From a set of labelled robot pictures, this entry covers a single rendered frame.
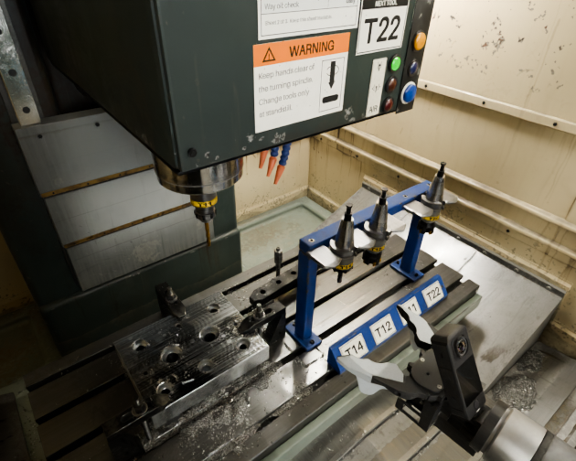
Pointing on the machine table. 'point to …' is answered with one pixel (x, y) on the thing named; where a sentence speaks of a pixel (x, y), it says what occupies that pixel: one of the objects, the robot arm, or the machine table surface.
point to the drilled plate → (229, 359)
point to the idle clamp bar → (274, 287)
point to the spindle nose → (197, 181)
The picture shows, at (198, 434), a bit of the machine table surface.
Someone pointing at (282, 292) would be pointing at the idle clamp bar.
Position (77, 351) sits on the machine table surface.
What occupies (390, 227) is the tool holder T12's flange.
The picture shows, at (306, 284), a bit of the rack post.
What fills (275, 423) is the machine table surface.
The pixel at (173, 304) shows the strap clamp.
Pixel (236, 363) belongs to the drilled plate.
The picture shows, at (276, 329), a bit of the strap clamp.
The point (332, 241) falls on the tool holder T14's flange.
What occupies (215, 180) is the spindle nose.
